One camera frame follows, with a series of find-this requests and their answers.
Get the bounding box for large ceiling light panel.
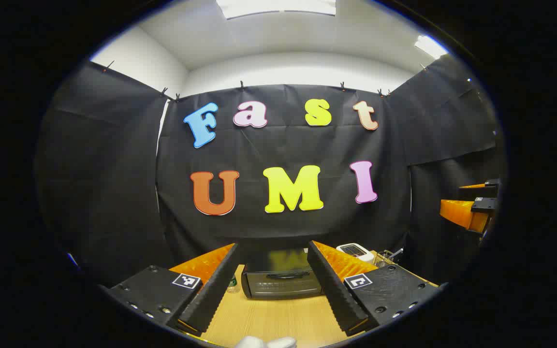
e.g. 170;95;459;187
216;0;337;20

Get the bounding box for black backdrop cloth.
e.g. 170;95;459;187
34;53;506;290

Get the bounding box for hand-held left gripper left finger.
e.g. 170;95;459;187
107;243;239;337

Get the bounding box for black electric oven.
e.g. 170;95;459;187
241;247;325;300

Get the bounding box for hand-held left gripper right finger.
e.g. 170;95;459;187
307;240;448;337

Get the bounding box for small ceiling light panel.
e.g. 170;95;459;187
414;35;448;59

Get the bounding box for metal wire basket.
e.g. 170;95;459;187
373;249;404;269

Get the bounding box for white toaster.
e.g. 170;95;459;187
336;243;375;264

